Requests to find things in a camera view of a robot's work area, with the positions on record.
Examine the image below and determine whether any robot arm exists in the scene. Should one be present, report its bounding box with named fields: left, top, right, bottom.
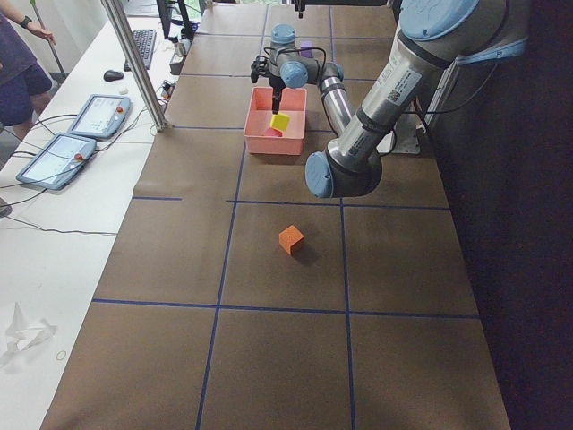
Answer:
left=251, top=24, right=354, bottom=135
left=305, top=1, right=531, bottom=198

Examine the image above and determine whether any black cable on desk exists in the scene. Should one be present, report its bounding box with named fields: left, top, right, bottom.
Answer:
left=0, top=114, right=158, bottom=237

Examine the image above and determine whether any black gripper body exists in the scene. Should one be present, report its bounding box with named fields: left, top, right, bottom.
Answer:
left=250, top=55, right=270, bottom=84

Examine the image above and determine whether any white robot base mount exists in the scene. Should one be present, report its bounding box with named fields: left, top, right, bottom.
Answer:
left=377, top=113, right=421, bottom=156

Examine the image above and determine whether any far teach pendant tablet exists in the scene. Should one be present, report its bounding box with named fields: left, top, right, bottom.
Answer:
left=68, top=94, right=132, bottom=139

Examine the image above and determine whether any brown paper table cover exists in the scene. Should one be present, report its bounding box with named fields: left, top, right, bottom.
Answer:
left=42, top=4, right=509, bottom=429

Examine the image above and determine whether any crumpled white paper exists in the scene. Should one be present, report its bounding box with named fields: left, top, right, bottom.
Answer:
left=1, top=302, right=57, bottom=367

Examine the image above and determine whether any person in purple shirt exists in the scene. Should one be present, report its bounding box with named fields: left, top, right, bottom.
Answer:
left=1, top=1, right=56, bottom=140

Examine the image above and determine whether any yellow foam block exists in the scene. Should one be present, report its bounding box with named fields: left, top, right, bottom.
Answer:
left=269, top=113, right=290, bottom=132

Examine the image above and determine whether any near teach pendant tablet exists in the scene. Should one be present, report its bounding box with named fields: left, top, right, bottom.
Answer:
left=16, top=133, right=97, bottom=191

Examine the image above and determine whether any black computer mouse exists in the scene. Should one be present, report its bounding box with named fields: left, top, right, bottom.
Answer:
left=103, top=70, right=124, bottom=82

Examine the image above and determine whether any aluminium frame post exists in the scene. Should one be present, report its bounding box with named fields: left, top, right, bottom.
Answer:
left=101, top=0, right=167, bottom=132

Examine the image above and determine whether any teach pendant tablet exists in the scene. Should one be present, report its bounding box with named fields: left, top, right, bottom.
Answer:
left=16, top=133, right=97, bottom=191
left=68, top=94, right=132, bottom=139

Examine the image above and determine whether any pink plastic bin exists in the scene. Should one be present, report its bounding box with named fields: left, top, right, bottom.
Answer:
left=244, top=87, right=307, bottom=155

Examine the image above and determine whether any red foam block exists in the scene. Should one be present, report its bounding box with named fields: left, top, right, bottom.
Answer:
left=263, top=127, right=283, bottom=137

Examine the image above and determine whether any orange foam block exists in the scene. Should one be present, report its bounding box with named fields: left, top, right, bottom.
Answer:
left=278, top=225, right=305, bottom=256

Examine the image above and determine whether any black keyboard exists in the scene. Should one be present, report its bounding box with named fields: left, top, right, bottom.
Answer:
left=132, top=29, right=157, bottom=70

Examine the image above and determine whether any purple foam block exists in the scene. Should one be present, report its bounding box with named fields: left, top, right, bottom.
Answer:
left=299, top=40, right=313, bottom=58

